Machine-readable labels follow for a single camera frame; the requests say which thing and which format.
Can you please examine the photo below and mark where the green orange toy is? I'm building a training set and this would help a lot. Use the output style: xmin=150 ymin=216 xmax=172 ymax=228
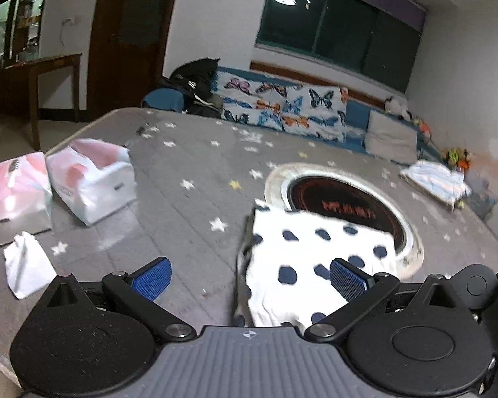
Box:
xmin=442 ymin=147 xmax=474 ymax=171

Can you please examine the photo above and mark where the butterfly print cushion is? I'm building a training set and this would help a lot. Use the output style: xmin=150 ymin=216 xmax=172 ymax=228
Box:
xmin=211 ymin=71 xmax=304 ymax=127
xmin=281 ymin=86 xmax=349 ymax=144

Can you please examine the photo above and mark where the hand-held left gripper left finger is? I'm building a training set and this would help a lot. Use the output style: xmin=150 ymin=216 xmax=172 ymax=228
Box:
xmin=37 ymin=257 xmax=197 ymax=340

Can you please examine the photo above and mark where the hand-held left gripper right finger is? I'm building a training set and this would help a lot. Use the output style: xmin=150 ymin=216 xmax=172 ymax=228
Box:
xmin=304 ymin=258 xmax=468 ymax=341

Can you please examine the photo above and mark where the dark window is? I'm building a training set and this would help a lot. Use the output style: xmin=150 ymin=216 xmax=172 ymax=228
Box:
xmin=255 ymin=0 xmax=426 ymax=92

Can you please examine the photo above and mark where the blue sofa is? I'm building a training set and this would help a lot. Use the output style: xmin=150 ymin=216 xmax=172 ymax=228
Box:
xmin=141 ymin=64 xmax=441 ymax=162

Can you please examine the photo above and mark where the folded striped cloth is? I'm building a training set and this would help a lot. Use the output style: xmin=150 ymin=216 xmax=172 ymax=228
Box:
xmin=399 ymin=160 xmax=473 ymax=212

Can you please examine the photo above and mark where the black white plush toy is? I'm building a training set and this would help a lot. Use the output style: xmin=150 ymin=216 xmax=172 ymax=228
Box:
xmin=384 ymin=95 xmax=413 ymax=121

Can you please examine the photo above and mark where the round built-in induction cooker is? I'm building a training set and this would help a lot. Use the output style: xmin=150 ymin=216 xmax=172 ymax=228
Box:
xmin=265 ymin=163 xmax=425 ymax=280

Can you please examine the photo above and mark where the grey star-print tablecloth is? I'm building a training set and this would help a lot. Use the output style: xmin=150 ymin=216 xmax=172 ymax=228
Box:
xmin=0 ymin=107 xmax=498 ymax=378

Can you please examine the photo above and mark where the crumpled white tissue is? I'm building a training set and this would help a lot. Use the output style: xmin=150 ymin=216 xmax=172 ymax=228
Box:
xmin=3 ymin=231 xmax=59 ymax=300

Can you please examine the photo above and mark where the glass display cabinet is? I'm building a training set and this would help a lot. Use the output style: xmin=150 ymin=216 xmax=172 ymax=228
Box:
xmin=0 ymin=0 xmax=52 ymax=71

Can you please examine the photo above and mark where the pink white tissue pack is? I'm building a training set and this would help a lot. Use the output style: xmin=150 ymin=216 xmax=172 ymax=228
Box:
xmin=46 ymin=138 xmax=137 ymax=227
xmin=0 ymin=151 xmax=54 ymax=245

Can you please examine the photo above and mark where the wooden side table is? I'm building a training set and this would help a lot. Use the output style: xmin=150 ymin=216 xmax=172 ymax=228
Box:
xmin=0 ymin=53 xmax=84 ymax=152

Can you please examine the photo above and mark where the brown wooden door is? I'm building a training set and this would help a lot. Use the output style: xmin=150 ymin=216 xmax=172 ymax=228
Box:
xmin=86 ymin=0 xmax=183 ymax=123

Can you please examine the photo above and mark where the white polka dot cloth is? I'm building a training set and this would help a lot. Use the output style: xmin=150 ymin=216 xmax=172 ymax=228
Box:
xmin=232 ymin=199 xmax=399 ymax=328

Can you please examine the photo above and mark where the black bag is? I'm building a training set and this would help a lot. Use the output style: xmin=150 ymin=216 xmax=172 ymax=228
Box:
xmin=160 ymin=57 xmax=225 ymax=119

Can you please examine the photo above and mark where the grey cushion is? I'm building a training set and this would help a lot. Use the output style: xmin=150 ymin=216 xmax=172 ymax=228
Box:
xmin=364 ymin=110 xmax=419 ymax=164

